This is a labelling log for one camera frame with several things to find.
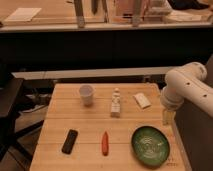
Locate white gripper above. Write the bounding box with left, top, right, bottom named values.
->
left=160, top=87, right=184, bottom=125

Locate white sponge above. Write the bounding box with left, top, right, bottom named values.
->
left=134, top=93, right=151, bottom=109

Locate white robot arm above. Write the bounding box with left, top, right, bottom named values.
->
left=160, top=62, right=213, bottom=125

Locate green ceramic plate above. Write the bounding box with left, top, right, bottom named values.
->
left=131, top=126, right=170, bottom=168

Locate white figurine bottle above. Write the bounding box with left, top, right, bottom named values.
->
left=111, top=88, right=121, bottom=118

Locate orange carrot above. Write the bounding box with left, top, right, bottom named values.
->
left=102, top=132, right=109, bottom=156

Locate black remote control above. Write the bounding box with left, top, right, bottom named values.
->
left=62, top=129, right=78, bottom=154

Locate black chair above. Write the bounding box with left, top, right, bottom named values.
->
left=0, top=59, right=44, bottom=163

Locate white paper sheet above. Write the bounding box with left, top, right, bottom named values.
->
left=4, top=7, right=41, bottom=22

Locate grey metal post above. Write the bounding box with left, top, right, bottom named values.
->
left=132, top=0, right=142, bottom=27
left=74, top=0, right=85, bottom=28

